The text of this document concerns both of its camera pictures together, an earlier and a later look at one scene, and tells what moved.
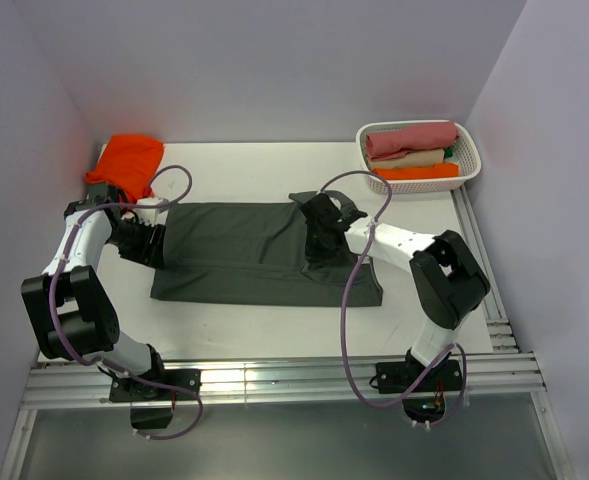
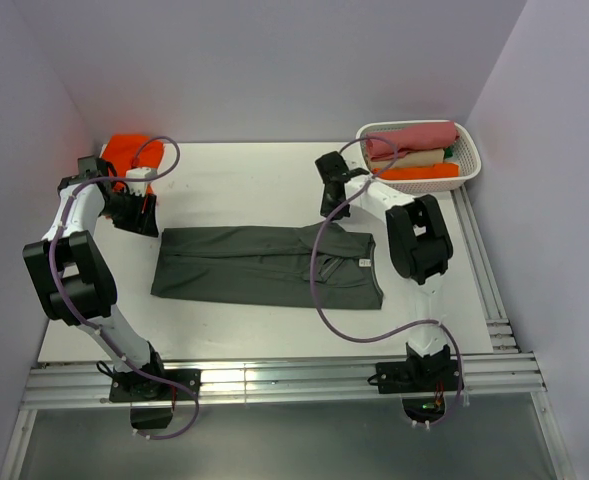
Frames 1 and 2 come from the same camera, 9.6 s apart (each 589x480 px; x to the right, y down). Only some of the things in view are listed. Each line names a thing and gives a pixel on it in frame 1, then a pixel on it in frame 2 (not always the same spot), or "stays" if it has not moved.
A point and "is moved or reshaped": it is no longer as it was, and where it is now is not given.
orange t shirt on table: [131, 162] stays
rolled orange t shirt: [438, 170] stays
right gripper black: [312, 253] -> [326, 208]
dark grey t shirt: [253, 252] is moved or reshaped
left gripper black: [151, 250] -> [145, 222]
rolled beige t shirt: [419, 158] stays
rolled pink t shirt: [391, 143] stays
